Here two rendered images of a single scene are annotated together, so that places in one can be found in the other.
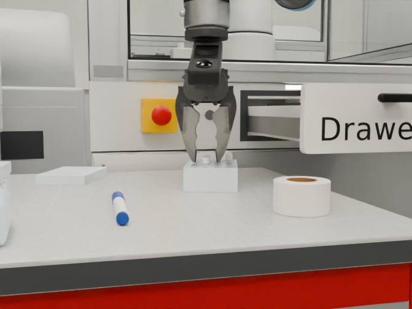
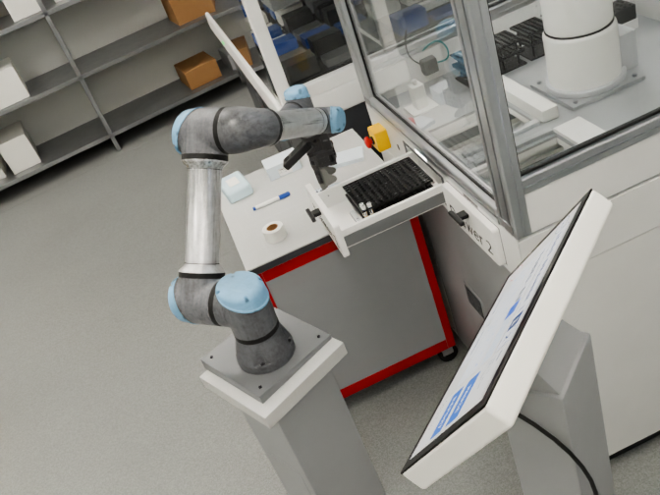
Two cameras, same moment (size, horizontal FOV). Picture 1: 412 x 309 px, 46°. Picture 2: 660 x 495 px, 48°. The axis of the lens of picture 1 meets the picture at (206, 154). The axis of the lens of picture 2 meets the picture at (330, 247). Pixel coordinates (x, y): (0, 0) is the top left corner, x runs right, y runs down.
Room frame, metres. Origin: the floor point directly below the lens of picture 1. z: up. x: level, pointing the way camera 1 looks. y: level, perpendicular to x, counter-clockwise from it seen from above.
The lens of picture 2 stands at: (0.98, -2.11, 1.97)
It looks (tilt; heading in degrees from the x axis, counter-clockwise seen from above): 33 degrees down; 97
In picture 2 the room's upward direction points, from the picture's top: 21 degrees counter-clockwise
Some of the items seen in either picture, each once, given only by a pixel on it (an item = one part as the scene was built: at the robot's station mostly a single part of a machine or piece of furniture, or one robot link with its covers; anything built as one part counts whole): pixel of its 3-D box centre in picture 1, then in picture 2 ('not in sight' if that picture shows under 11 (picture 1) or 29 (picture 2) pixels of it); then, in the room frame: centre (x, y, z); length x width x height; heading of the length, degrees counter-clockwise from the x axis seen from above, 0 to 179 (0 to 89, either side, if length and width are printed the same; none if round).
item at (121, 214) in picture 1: (119, 206); (271, 200); (0.58, 0.11, 0.77); 0.14 x 0.02 x 0.02; 13
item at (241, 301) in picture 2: not in sight; (244, 303); (0.56, -0.68, 0.95); 0.13 x 0.12 x 0.14; 151
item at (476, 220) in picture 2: not in sight; (471, 222); (1.16, -0.53, 0.87); 0.29 x 0.02 x 0.11; 103
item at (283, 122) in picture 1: (324, 121); (392, 192); (0.99, -0.24, 0.86); 0.40 x 0.26 x 0.06; 13
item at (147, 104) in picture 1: (159, 115); (378, 137); (1.00, 0.10, 0.88); 0.07 x 0.05 x 0.07; 103
